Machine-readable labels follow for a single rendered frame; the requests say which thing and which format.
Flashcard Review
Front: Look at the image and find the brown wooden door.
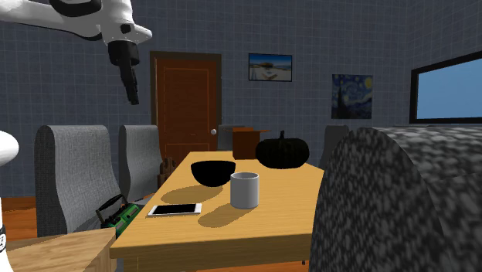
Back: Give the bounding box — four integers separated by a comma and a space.
149, 51, 222, 172

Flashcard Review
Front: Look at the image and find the grey upholstered chair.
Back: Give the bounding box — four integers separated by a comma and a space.
34, 124, 124, 238
118, 124, 164, 204
318, 124, 351, 171

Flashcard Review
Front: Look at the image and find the small brown wooden object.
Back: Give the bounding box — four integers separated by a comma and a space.
158, 156, 177, 188

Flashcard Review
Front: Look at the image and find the black bowl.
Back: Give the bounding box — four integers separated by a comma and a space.
190, 159, 237, 188

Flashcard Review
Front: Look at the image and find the brown cardboard box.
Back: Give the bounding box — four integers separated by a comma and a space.
224, 126, 271, 161

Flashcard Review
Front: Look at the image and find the white smartphone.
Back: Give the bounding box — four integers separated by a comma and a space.
147, 202, 202, 218

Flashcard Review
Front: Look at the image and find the grey cup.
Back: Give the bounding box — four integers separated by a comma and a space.
229, 172, 260, 210

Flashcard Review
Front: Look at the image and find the black pumpkin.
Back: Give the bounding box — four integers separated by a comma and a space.
255, 130, 311, 170

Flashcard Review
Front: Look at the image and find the light wooden robot stand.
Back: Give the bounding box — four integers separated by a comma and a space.
5, 227, 117, 272

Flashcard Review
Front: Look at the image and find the wooden dining table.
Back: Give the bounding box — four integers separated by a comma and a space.
109, 150, 325, 272

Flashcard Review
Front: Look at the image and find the dark speckled chair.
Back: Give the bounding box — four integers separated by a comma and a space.
308, 126, 482, 272

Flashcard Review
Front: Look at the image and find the black framed window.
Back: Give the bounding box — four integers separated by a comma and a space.
409, 50, 482, 126

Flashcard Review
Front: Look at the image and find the beach landscape wall picture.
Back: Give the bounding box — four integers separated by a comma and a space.
248, 53, 294, 83

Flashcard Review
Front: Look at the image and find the starry night wall picture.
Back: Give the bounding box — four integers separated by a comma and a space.
331, 73, 374, 121

